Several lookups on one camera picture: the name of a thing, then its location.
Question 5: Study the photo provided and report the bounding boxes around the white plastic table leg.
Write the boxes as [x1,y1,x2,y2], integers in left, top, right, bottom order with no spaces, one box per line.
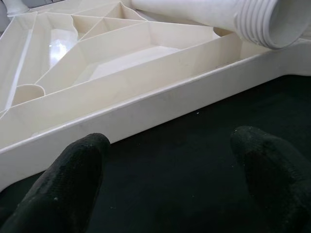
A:
[6,0,31,17]
[131,0,310,50]

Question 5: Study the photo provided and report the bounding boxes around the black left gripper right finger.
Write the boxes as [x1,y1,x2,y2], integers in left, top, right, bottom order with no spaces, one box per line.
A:
[229,125,311,233]

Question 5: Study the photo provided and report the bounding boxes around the white plastic children table top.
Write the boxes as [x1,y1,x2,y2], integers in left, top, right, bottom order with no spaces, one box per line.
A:
[0,0,311,192]

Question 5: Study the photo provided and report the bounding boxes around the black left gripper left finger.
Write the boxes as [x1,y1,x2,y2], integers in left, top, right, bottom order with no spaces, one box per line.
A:
[0,133,111,233]

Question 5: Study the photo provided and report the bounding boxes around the black tablecloth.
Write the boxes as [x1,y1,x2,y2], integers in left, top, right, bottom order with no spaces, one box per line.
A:
[0,74,311,233]

